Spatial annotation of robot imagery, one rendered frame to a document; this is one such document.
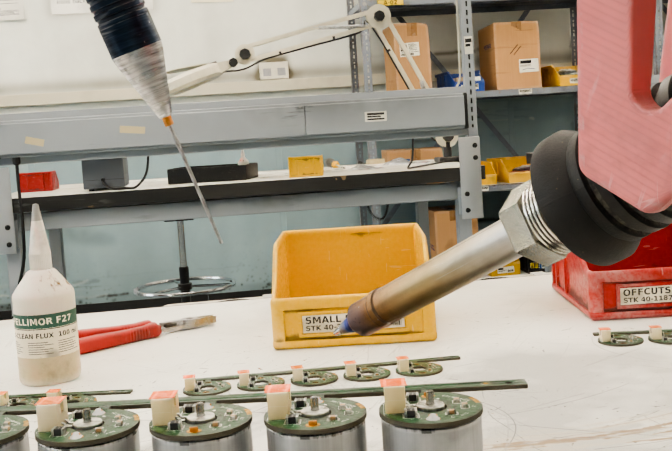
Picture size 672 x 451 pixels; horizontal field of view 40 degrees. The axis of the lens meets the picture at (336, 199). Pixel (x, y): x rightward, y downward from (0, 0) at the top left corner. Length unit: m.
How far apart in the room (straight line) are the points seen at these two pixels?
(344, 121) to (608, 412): 2.18
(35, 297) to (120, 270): 4.22
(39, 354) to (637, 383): 0.31
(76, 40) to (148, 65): 4.57
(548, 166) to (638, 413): 0.28
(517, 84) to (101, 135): 2.42
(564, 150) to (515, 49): 4.33
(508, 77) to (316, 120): 2.03
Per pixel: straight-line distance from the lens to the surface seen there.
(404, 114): 2.59
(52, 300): 0.53
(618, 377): 0.48
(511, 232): 0.17
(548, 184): 0.15
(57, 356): 0.54
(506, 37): 4.48
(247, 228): 4.69
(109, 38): 0.19
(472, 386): 0.24
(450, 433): 0.22
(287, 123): 2.55
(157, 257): 4.72
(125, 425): 0.24
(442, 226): 4.38
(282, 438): 0.22
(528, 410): 0.43
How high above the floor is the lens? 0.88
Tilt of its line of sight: 4 degrees down
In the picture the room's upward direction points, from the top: 4 degrees counter-clockwise
